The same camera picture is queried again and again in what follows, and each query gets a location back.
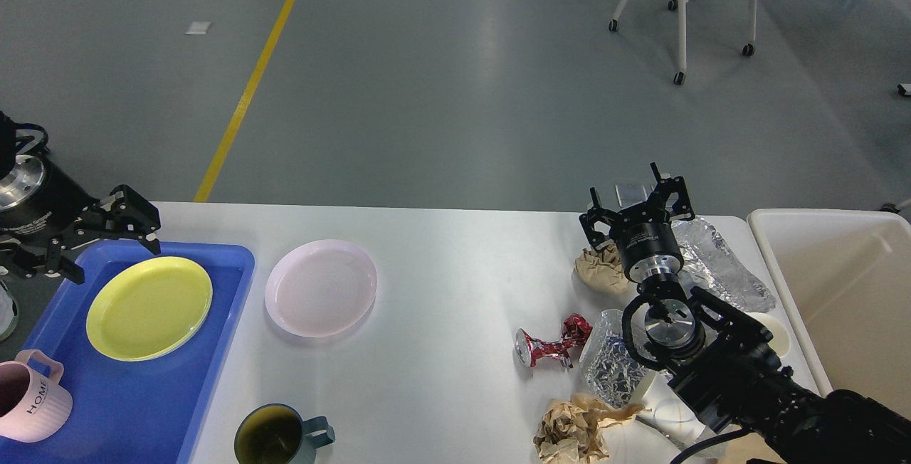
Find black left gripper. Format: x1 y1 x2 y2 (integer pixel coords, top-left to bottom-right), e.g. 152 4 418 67
1 154 162 285

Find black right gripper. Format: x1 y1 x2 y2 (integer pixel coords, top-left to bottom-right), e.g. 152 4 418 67
579 162 696 283

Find pink ribbed mug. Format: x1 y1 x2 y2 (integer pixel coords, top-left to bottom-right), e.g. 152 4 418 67
1 349 73 443

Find teal mug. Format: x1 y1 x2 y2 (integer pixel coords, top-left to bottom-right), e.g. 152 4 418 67
233 404 336 463

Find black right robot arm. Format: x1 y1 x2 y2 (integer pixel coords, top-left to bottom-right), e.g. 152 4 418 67
579 163 910 463

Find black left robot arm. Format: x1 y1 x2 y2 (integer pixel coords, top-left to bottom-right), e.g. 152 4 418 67
1 114 162 285

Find crumpled brown paper back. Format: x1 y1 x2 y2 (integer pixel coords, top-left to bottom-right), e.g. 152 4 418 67
574 241 629 296

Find crumpled brown paper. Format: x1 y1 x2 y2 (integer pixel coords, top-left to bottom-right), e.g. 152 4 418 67
533 393 644 463
574 241 629 296

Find crumpled foil sheet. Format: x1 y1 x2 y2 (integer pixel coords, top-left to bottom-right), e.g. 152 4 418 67
671 217 776 314

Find yellow plate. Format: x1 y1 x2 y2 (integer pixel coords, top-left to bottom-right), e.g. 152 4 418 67
85 256 214 362

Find crushed red can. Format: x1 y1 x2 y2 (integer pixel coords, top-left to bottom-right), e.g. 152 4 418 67
514 314 593 369

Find crumpled foil ball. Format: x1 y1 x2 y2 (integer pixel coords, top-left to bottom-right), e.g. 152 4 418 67
580 309 656 408

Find blue plastic tray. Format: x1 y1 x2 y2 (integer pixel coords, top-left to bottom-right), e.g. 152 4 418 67
1 241 255 463

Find clear plastic wrap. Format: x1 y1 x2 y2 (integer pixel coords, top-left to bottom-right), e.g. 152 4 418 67
601 371 715 463

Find white paper cup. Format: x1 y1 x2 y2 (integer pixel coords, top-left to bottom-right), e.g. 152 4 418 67
747 312 791 358

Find crumpled brown paper front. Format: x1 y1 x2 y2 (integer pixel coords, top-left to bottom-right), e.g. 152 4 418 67
533 393 644 463

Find white plastic bin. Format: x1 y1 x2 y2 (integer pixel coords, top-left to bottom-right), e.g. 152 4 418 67
748 210 910 416

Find pink plate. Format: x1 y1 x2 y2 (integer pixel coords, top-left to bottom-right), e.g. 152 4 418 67
264 239 378 338

